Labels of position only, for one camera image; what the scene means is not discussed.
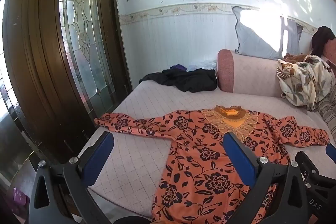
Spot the striped patterned cushion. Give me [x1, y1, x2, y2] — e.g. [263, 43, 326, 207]
[316, 97, 336, 136]

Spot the orange floral garment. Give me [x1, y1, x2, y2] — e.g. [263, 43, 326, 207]
[94, 105, 331, 224]

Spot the large grey pillow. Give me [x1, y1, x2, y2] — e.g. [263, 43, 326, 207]
[232, 6, 286, 60]

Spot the clear plastic bag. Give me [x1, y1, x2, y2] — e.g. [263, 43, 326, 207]
[186, 59, 218, 73]

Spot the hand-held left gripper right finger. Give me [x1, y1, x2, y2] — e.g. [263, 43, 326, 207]
[223, 132, 313, 224]

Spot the pink quilted sofa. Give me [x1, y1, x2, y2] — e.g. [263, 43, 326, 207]
[79, 49, 336, 222]

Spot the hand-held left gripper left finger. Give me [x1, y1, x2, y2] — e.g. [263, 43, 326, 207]
[28, 132, 114, 224]

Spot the wooden door with leaded glass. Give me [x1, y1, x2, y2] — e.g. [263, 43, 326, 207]
[0, 0, 133, 188]

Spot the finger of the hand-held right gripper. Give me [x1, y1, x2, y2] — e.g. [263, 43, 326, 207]
[325, 143, 336, 161]
[295, 151, 326, 183]

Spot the purple container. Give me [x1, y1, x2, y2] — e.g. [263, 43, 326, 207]
[13, 187, 30, 211]

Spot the black garment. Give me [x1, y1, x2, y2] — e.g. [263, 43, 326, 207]
[139, 68, 218, 93]

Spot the dark cloth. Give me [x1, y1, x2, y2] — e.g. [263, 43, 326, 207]
[311, 26, 336, 57]

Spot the small grey pillow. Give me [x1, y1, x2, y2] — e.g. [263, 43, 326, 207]
[282, 17, 304, 56]

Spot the cream floral blanket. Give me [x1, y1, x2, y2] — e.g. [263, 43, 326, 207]
[276, 53, 334, 111]

